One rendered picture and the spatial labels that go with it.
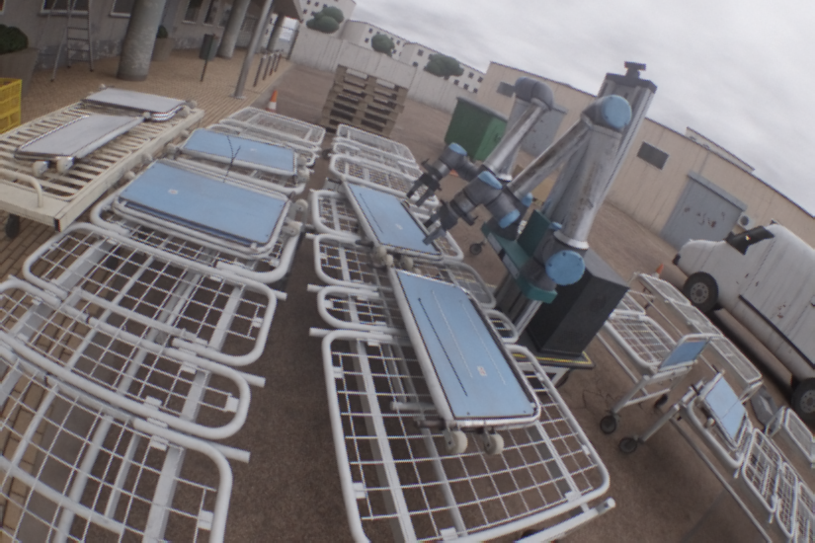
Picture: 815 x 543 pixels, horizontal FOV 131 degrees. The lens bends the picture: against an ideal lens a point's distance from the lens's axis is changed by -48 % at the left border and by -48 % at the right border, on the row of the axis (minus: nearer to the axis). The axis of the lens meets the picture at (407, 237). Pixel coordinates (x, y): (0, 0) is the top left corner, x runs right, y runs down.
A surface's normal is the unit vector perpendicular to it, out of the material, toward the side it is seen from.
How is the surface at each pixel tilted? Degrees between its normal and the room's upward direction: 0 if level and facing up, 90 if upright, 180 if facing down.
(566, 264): 95
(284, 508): 0
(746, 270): 88
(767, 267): 88
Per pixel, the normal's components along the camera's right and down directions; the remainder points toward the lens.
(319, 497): 0.37, -0.84
